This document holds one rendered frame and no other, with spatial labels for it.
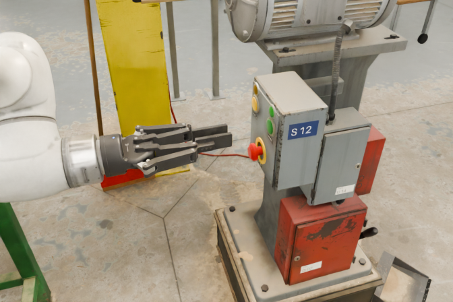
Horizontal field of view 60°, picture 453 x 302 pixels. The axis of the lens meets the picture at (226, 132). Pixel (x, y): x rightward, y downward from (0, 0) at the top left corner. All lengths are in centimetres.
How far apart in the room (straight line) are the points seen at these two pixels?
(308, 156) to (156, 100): 135
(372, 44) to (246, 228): 88
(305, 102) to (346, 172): 43
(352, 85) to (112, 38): 116
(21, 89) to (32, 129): 7
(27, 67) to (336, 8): 63
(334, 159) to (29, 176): 74
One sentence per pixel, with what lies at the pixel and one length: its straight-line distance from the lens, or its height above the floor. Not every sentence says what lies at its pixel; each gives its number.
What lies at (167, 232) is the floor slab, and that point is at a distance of 200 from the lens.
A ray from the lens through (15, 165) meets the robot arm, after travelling 71.
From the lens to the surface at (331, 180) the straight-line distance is 115.
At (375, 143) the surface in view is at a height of 77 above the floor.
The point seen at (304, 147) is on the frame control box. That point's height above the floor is 103.
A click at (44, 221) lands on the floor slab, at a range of 222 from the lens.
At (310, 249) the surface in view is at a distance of 132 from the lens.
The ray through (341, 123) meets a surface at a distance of 108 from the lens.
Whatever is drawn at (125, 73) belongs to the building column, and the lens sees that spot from 198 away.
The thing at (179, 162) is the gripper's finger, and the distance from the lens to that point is 70.
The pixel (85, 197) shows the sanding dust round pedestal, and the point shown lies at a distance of 227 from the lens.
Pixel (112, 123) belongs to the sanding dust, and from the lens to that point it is 278.
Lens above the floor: 152
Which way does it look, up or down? 36 degrees down
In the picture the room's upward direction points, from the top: straight up
